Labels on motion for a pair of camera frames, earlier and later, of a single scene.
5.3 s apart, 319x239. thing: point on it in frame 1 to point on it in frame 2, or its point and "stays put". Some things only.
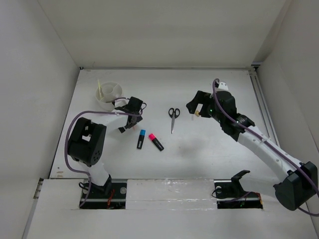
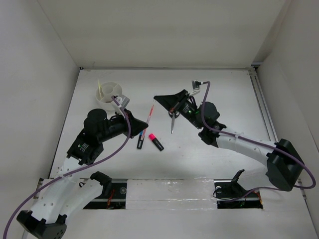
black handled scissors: (173, 114) stays put
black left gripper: (124, 128) to (137, 125)
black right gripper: (201, 97) to (172, 101)
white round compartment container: (110, 91) stays put
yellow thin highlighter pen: (99, 88) stays put
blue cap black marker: (141, 138) stays put
